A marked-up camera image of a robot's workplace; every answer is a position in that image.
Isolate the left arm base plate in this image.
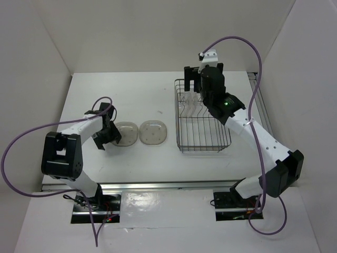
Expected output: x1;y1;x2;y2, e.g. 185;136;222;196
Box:
63;194;122;224

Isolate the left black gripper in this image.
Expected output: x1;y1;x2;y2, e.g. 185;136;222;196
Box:
91;120;121;150

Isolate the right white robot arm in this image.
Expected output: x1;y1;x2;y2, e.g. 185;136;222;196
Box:
184;63;304;207

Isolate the front aluminium rail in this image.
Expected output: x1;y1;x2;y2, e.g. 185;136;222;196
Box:
41;179;245;192

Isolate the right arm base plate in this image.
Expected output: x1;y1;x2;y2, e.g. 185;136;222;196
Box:
210;189;263;221

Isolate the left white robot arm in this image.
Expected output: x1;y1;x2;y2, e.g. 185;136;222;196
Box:
41;102;122;210

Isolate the clear plate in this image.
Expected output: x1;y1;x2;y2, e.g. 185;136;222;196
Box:
138;120;167;145
186;92;199;118
112;122;138;147
179;91;191;118

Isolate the wire dish rack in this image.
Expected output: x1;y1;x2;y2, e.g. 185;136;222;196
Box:
174;79;232;153

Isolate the right side aluminium rail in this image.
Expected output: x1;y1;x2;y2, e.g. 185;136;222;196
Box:
247;72;274;136

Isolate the aluminium rail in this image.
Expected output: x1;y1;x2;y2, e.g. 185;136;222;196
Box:
41;179;245;192
247;72;274;136

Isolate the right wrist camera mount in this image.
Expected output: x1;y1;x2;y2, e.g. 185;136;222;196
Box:
198;49;219;74

